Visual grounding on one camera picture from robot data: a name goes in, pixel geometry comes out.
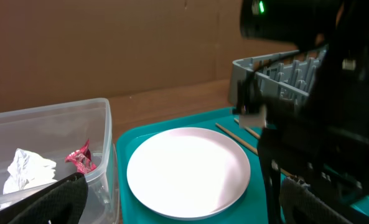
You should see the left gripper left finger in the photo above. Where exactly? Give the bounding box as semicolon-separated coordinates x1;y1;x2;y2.
0;172;88;224

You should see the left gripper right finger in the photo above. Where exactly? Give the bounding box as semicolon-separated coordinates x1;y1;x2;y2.
279;177;369;224

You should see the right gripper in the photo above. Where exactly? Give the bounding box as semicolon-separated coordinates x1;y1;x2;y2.
258;96;369;224

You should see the red snack wrapper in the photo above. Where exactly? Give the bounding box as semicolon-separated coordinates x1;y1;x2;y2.
65;139;97;174

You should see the white tissue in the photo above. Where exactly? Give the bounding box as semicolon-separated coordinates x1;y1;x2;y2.
3;148;57;195

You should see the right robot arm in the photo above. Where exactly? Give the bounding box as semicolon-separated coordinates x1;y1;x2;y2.
234;0;369;223

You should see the grey dishwasher rack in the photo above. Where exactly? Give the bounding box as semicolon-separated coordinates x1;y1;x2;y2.
228;47;327;105

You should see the teal plastic tray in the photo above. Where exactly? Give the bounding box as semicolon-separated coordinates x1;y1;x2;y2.
116;108;268;224

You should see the right wooden chopstick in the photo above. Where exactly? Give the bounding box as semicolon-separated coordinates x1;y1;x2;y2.
234;118;260;139

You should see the wooden chopstick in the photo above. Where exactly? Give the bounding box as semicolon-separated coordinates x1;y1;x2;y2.
234;118;260;139
215;122;294;177

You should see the left wooden chopstick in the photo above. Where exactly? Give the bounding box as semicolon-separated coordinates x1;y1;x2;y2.
215;122;294;177

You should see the clear plastic bin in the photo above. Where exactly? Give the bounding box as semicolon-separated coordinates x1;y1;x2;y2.
0;98;119;223

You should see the pink round plate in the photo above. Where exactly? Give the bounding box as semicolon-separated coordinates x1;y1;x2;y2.
126;128;251;220

